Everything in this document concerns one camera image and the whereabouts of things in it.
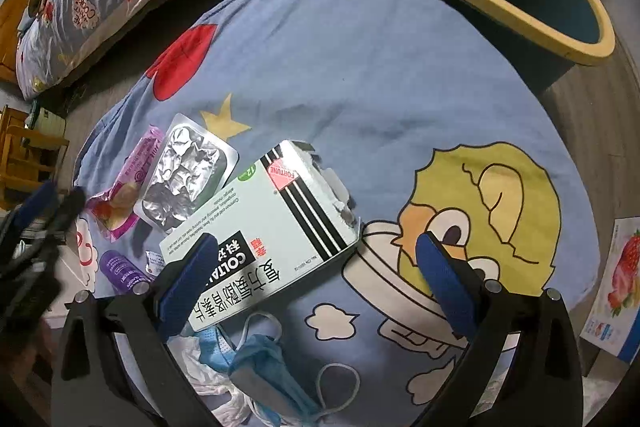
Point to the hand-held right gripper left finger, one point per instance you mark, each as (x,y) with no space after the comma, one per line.
(187,277)

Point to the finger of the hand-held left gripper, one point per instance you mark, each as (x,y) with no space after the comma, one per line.
(37,204)
(67,214)

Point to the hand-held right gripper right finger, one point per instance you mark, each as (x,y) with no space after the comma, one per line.
(445,287)

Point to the small white blue sachet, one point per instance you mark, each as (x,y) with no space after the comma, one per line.
(154,263)

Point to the purple tube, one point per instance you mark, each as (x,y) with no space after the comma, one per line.
(122,272)

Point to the pink snack wrapper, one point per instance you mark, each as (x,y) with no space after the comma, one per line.
(130,167)

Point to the white plastic film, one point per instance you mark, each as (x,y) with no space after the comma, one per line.
(200,374)

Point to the silver blister pack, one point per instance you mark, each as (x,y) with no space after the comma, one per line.
(185,172)

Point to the pale green medicine box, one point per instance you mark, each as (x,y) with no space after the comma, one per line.
(280,227)

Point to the wooden stool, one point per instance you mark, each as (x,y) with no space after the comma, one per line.
(30,157)

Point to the small bin with white liner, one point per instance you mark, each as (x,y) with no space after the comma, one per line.
(47,117)

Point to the white printed carton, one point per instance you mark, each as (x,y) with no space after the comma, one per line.
(617,287)

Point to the dark crumpled cloth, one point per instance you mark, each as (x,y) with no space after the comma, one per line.
(38,1)

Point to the printed blue cushion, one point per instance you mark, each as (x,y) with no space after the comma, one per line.
(350,82)

